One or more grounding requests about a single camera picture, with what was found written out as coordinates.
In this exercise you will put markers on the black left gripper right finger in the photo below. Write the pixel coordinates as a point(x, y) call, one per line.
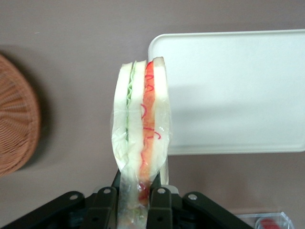
point(164, 210)

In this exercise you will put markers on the round brown wicker basket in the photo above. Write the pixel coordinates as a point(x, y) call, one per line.
point(16, 119)

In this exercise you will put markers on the triangle sandwich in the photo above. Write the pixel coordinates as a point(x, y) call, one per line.
point(137, 114)

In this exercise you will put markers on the cream plastic serving tray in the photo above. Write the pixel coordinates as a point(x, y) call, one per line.
point(238, 95)

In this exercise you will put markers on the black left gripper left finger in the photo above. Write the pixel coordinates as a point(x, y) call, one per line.
point(100, 210)

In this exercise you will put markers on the clear acrylic bottle rack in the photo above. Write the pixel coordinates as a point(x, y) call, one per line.
point(283, 219)

